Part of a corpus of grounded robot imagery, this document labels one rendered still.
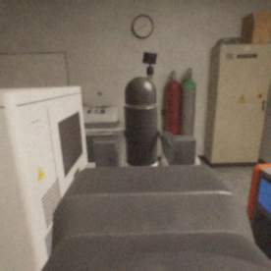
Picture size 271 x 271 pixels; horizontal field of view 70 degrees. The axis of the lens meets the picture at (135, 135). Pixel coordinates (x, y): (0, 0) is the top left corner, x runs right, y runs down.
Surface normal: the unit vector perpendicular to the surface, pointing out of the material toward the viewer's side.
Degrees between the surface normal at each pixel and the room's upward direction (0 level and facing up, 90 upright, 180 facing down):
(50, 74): 90
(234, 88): 90
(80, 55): 90
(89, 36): 90
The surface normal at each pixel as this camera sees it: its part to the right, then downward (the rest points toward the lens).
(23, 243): 0.00, 0.26
